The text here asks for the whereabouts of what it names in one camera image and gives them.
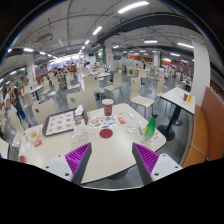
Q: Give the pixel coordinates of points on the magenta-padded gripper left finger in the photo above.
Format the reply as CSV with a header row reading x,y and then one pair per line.
x,y
77,156

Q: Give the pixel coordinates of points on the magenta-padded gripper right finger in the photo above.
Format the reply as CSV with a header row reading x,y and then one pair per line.
x,y
146,157

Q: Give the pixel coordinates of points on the green drink bottle black cap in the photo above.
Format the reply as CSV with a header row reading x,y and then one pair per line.
x,y
150,130

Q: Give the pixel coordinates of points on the white red printed leaflet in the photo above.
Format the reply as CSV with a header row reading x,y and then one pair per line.
x,y
157,137

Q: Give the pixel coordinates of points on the clear plastic bag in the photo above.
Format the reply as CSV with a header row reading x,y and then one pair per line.
x,y
133,127

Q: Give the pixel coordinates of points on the flat round red coaster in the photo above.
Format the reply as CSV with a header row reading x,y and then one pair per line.
x,y
106,133

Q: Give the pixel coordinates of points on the brown food tray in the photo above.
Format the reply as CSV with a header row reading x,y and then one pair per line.
x,y
60,123

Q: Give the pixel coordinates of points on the red sauce packet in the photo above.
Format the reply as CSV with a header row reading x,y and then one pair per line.
x,y
121,120

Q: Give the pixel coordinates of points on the small white tissue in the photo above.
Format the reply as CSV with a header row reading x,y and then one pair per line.
x,y
131,115

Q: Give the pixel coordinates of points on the white crumpled napkin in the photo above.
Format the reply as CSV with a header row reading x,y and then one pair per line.
x,y
79,110

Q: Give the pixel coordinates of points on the beige chair with round hole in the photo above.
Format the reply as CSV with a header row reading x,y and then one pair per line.
x,y
81,100
45,111

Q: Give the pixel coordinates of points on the red paper cup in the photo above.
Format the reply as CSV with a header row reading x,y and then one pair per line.
x,y
107,108

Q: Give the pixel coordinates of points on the orange bench seat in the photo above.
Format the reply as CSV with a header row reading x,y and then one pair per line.
x,y
206,133

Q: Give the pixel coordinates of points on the group of beige chairs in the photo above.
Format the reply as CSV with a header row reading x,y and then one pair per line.
x,y
135,90

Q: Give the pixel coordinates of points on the small red cup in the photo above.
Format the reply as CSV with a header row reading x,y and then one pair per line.
x,y
185,97

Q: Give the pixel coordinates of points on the small yellow bottle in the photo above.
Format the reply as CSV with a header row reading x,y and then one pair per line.
x,y
190,98

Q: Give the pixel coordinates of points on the person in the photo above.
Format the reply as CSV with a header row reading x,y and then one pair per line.
x,y
16,98
10,110

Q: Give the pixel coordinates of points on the ceiling air conditioner unit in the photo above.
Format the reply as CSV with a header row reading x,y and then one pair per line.
x,y
44,39

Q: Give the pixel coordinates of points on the group of ceiling lights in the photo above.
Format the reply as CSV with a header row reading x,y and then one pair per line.
x,y
133,6

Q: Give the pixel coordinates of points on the white table black pedestal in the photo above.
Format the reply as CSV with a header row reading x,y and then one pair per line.
x,y
180,98

